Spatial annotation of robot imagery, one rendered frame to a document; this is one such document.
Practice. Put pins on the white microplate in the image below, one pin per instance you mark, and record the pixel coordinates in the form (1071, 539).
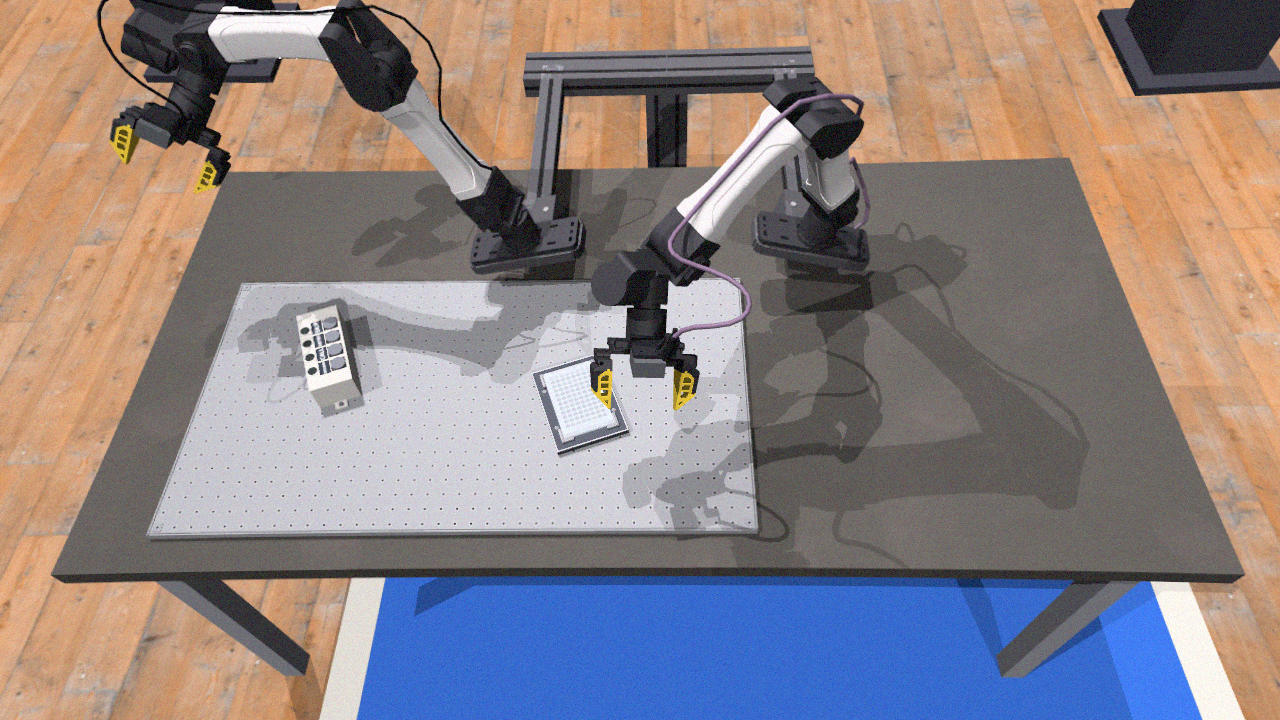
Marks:
(566, 387)

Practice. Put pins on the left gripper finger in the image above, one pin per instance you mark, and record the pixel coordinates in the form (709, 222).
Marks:
(605, 398)
(681, 379)

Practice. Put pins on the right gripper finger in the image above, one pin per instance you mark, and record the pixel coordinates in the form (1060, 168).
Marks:
(206, 174)
(125, 135)

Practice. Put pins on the white operator panel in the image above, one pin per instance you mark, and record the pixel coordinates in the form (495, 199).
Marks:
(330, 381)

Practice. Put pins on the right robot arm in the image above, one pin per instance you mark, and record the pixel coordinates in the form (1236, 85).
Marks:
(380, 78)

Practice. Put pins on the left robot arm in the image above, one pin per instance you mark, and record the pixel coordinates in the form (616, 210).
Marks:
(831, 127)

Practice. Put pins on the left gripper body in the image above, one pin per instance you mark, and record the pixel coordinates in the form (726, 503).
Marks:
(640, 323)

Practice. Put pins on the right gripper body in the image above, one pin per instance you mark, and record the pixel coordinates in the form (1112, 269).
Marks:
(203, 136)

